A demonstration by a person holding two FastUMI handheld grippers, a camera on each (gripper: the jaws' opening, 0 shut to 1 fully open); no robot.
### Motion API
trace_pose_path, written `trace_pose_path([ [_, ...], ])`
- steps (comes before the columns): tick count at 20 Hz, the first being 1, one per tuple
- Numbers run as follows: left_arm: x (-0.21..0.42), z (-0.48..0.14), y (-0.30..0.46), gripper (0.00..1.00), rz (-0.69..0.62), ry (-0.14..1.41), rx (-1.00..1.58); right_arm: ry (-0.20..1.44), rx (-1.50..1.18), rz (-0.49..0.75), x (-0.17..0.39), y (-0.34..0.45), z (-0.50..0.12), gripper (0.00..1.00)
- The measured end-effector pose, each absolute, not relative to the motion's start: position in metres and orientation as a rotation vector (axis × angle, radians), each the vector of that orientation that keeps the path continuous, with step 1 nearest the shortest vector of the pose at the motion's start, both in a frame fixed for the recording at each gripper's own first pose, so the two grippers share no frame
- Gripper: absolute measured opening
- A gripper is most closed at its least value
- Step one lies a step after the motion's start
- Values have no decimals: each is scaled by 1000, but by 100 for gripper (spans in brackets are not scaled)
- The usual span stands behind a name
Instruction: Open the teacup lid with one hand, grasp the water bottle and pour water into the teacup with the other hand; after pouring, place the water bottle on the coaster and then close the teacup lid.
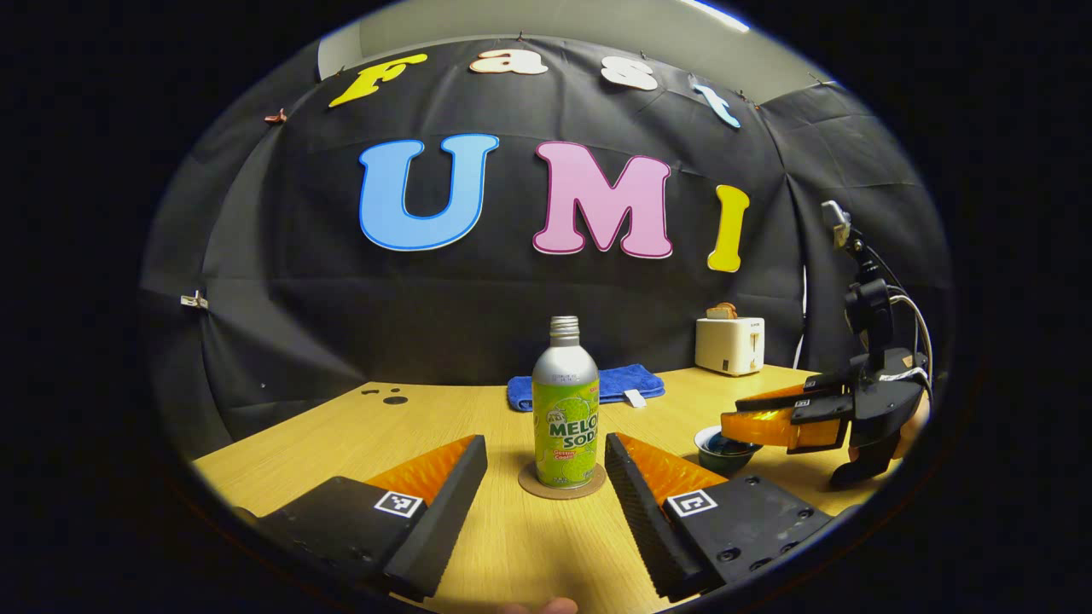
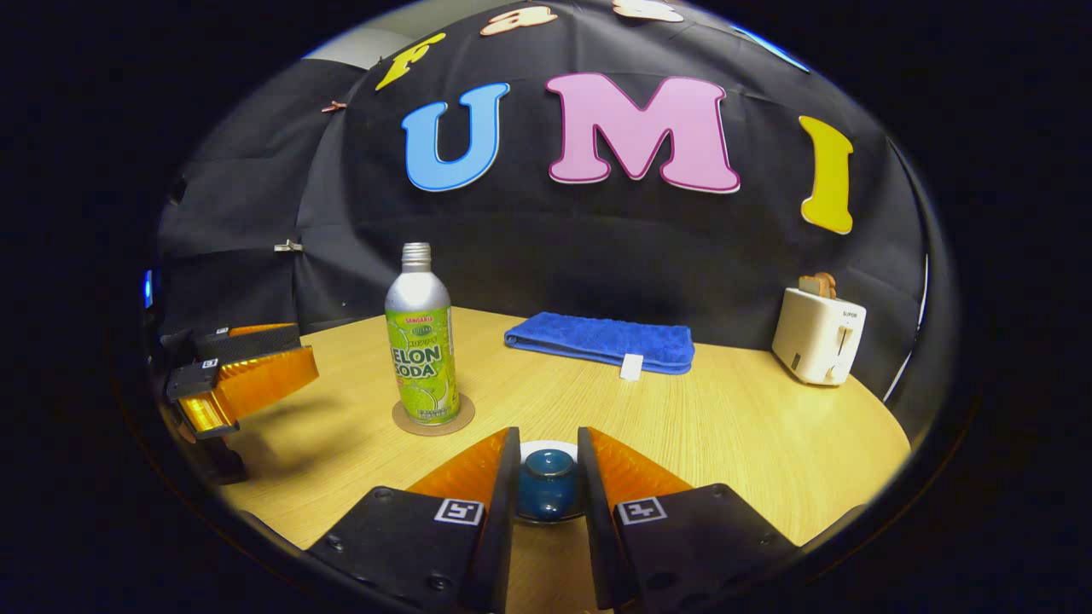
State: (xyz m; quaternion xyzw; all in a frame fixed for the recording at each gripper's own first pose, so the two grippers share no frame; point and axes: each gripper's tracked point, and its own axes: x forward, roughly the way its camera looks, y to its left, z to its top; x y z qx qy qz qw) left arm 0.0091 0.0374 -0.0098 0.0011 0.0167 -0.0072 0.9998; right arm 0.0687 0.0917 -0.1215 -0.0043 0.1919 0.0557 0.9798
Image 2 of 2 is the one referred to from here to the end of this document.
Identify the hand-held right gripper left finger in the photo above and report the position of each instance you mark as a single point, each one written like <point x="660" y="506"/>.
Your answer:
<point x="503" y="512"/>

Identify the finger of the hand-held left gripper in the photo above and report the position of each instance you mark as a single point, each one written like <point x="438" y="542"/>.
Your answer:
<point x="256" y="341"/>
<point x="264" y="379"/>

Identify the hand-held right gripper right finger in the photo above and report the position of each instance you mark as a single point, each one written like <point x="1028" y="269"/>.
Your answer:
<point x="593" y="512"/>

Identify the teal teacup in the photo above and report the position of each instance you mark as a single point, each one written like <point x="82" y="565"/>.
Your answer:
<point x="548" y="444"/>

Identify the round brown coaster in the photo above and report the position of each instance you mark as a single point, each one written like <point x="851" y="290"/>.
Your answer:
<point x="456" y="415"/>

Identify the green melon soda water bottle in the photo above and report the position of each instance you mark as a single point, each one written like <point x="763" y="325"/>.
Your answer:
<point x="420" y="341"/>

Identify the silver clip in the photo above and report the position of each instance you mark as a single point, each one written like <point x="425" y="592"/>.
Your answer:
<point x="288" y="246"/>

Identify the blue folded towel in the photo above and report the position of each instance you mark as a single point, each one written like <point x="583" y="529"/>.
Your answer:
<point x="601" y="341"/>

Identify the red clip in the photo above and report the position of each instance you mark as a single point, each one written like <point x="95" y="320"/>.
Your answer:
<point x="333" y="107"/>

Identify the black backdrop cloth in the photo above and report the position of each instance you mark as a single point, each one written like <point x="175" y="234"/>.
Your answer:
<point x="512" y="247"/>

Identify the white toaster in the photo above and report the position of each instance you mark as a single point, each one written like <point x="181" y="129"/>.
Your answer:
<point x="817" y="341"/>

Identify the toast slice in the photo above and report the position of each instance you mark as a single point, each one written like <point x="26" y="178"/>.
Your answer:
<point x="817" y="285"/>

